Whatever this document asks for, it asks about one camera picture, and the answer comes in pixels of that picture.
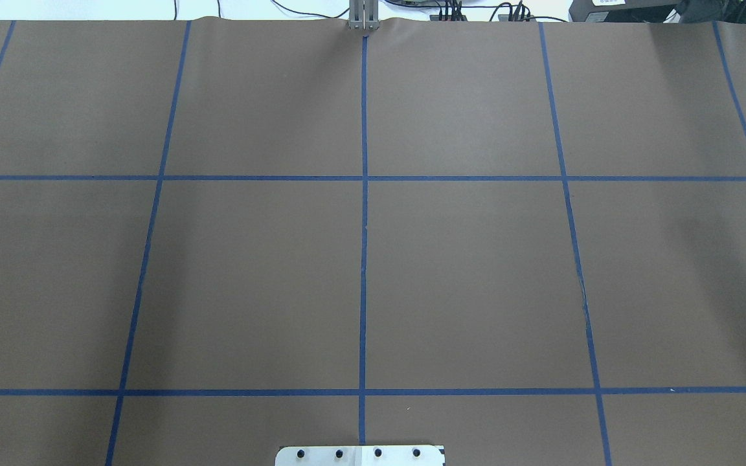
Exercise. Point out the aluminium frame post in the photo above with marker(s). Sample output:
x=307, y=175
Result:
x=363, y=15

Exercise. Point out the black equipment box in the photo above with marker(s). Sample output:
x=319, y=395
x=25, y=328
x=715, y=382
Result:
x=657, y=11

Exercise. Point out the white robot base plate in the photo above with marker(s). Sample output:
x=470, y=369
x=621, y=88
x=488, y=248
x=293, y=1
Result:
x=362, y=455

